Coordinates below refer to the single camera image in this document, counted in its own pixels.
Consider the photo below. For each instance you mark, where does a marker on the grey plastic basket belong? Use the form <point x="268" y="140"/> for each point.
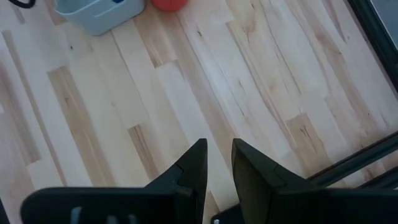
<point x="99" y="15"/>

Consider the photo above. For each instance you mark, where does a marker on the red measuring cup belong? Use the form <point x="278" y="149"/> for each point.
<point x="169" y="4"/>

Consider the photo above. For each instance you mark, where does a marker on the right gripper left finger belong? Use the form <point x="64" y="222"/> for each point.
<point x="124" y="205"/>

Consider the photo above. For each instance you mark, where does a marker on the black aluminium table frame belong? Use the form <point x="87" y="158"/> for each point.
<point x="382" y="40"/>

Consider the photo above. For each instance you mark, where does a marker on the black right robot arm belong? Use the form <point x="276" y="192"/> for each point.
<point x="227" y="216"/>

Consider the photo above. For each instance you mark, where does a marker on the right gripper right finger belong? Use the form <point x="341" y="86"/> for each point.
<point x="295" y="205"/>

